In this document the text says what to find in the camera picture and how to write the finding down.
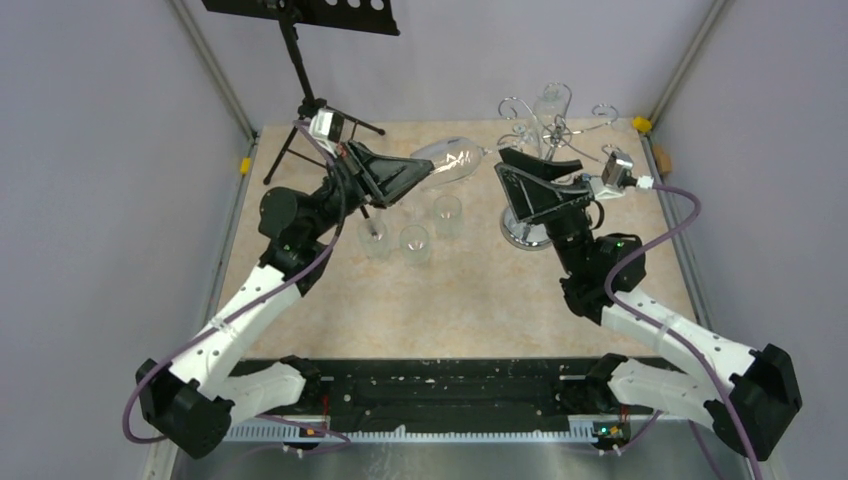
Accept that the wooden block at wall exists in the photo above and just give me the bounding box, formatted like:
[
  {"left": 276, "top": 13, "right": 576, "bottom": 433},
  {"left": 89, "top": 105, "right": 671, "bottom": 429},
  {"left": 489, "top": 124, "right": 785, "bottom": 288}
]
[{"left": 652, "top": 145, "right": 673, "bottom": 176}]

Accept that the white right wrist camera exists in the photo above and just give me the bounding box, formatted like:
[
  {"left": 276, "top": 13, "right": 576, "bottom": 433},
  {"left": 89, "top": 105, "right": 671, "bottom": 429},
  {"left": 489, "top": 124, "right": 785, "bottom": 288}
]
[{"left": 589, "top": 151, "right": 655, "bottom": 201}]

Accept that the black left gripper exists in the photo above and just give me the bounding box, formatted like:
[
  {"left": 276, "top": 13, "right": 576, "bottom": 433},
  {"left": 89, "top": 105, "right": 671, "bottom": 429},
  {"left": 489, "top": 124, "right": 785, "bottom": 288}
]
[{"left": 304, "top": 137, "right": 434, "bottom": 239}]

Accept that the black music stand tripod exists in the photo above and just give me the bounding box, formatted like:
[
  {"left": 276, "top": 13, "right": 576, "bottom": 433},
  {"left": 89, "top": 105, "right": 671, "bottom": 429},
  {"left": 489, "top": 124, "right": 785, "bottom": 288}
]
[{"left": 201, "top": 0, "right": 403, "bottom": 220}]

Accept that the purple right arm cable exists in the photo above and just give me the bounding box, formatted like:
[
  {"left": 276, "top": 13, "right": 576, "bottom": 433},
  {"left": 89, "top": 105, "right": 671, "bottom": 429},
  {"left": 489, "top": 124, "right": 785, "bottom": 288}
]
[{"left": 604, "top": 184, "right": 766, "bottom": 480}]

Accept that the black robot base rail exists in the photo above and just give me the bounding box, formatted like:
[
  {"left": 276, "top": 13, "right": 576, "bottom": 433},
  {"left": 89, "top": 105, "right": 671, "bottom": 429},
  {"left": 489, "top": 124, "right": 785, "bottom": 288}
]
[{"left": 262, "top": 357, "right": 653, "bottom": 443}]

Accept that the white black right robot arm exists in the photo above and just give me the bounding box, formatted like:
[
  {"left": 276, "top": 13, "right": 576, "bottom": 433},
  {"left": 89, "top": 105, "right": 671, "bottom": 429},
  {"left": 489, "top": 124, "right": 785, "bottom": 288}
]
[{"left": 495, "top": 148, "right": 802, "bottom": 462}]

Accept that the yellow corner clamp right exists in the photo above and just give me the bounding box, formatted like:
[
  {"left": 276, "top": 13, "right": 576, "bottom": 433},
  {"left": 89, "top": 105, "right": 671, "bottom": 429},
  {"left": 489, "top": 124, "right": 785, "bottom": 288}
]
[{"left": 631, "top": 116, "right": 653, "bottom": 135}]

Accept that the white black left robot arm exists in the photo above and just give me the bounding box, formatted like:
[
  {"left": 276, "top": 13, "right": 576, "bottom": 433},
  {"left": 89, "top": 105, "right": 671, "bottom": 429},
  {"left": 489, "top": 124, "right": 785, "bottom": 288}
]
[{"left": 136, "top": 141, "right": 434, "bottom": 459}]

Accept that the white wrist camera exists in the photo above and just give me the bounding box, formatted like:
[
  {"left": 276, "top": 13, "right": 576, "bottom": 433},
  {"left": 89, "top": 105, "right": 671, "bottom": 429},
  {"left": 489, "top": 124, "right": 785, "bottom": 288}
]
[
  {"left": 309, "top": 108, "right": 345, "bottom": 153},
  {"left": 589, "top": 151, "right": 655, "bottom": 201}
]

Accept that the ribbed clear wine glass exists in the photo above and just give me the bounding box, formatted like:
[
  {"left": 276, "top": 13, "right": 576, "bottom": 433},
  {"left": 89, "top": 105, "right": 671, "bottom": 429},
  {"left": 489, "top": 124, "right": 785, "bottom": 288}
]
[{"left": 357, "top": 218, "right": 391, "bottom": 261}]

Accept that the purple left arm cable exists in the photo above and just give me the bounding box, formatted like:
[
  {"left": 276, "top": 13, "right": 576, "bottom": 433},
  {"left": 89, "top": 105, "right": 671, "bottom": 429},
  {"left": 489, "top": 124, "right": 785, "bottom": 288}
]
[{"left": 121, "top": 120, "right": 349, "bottom": 458}]

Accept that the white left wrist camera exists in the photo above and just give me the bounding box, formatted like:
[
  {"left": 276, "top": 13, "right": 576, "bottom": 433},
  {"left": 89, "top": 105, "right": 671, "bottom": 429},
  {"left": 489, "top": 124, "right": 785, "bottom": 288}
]
[{"left": 309, "top": 108, "right": 345, "bottom": 153}]

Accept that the chrome wine glass rack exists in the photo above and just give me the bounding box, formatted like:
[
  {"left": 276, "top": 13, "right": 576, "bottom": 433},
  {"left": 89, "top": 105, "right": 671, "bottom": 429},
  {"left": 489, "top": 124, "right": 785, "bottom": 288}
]
[{"left": 496, "top": 82, "right": 627, "bottom": 251}]

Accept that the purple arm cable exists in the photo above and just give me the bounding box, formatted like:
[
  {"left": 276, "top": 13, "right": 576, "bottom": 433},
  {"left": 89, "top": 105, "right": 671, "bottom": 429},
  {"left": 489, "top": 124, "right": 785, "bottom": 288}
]
[
  {"left": 121, "top": 120, "right": 349, "bottom": 458},
  {"left": 604, "top": 184, "right": 766, "bottom": 480}
]

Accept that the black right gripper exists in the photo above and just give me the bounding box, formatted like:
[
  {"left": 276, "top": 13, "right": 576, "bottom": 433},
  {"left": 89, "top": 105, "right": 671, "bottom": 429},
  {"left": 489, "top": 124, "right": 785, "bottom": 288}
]
[{"left": 496, "top": 147, "right": 596, "bottom": 277}]

